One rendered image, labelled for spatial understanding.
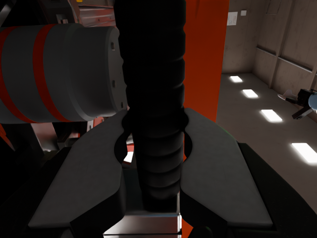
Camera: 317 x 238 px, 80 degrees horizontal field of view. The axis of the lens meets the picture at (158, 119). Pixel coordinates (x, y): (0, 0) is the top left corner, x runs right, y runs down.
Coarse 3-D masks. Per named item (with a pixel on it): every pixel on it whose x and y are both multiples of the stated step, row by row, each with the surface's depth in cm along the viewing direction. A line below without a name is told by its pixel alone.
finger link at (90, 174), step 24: (120, 120) 11; (96, 144) 9; (120, 144) 10; (72, 168) 8; (96, 168) 8; (120, 168) 8; (48, 192) 7; (72, 192) 7; (96, 192) 7; (120, 192) 7; (48, 216) 6; (72, 216) 6; (96, 216) 6; (120, 216) 7
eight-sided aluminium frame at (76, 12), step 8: (48, 0) 43; (56, 0) 43; (64, 0) 43; (72, 0) 44; (48, 8) 45; (56, 8) 45; (64, 8) 45; (72, 8) 45; (56, 16) 45; (64, 16) 46; (72, 16) 45; (72, 128) 51; (88, 128) 51; (80, 136) 50
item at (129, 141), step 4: (68, 132) 40; (60, 136) 38; (64, 136) 38; (68, 136) 38; (72, 136) 40; (128, 136) 39; (132, 136) 39; (60, 140) 37; (64, 140) 37; (68, 140) 38; (72, 140) 38; (76, 140) 38; (128, 140) 38; (132, 140) 39; (60, 144) 37; (64, 144) 37; (68, 144) 38; (72, 144) 38; (128, 144) 39; (60, 148) 37
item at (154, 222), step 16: (128, 176) 17; (128, 192) 16; (128, 208) 14; (144, 208) 14; (160, 208) 14; (176, 208) 14; (128, 224) 15; (144, 224) 15; (160, 224) 14; (176, 224) 14
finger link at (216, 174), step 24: (192, 120) 10; (192, 144) 9; (216, 144) 9; (192, 168) 7; (216, 168) 7; (240, 168) 7; (192, 192) 6; (216, 192) 6; (240, 192) 6; (192, 216) 7; (216, 216) 6; (240, 216) 6; (264, 216) 6
